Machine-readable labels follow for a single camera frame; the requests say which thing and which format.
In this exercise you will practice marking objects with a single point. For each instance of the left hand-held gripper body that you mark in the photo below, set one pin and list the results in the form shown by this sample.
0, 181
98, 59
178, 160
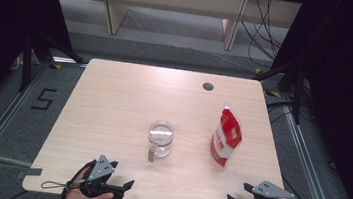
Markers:
101, 170

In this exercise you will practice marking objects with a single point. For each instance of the clear glass jar hinged lid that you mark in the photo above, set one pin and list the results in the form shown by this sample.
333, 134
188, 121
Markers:
160, 138

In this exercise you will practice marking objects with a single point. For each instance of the red white spouted pouch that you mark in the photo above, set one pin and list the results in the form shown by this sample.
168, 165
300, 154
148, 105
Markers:
226, 135

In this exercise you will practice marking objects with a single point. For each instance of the grey tape strip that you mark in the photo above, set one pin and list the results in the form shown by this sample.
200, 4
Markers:
32, 171

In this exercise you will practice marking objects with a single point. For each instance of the yellow black tape marker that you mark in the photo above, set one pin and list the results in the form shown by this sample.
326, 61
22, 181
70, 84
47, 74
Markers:
273, 93
258, 70
55, 66

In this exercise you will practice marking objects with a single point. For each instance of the black metal stand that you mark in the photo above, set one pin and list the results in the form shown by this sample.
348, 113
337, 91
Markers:
27, 62
297, 93

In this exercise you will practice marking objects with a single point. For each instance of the black curtain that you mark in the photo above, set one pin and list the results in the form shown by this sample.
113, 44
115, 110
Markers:
352, 66
3, 9

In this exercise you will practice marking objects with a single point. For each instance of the beige wooden desk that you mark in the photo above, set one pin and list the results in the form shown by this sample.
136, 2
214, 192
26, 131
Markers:
114, 8

